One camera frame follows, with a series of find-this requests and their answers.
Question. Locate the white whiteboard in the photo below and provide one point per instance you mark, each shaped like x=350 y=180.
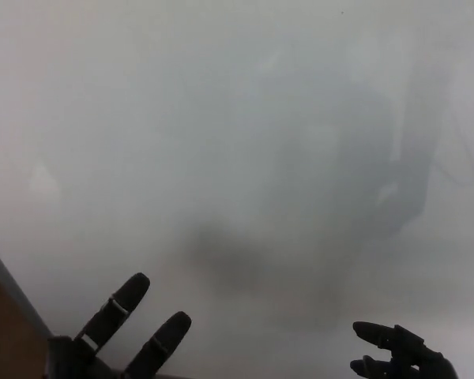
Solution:
x=221 y=98

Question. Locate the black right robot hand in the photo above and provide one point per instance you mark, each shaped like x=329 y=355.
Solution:
x=418 y=363

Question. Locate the brown wooden panel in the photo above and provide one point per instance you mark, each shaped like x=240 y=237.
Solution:
x=8 y=335

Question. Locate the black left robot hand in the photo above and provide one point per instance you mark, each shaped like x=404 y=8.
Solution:
x=71 y=359

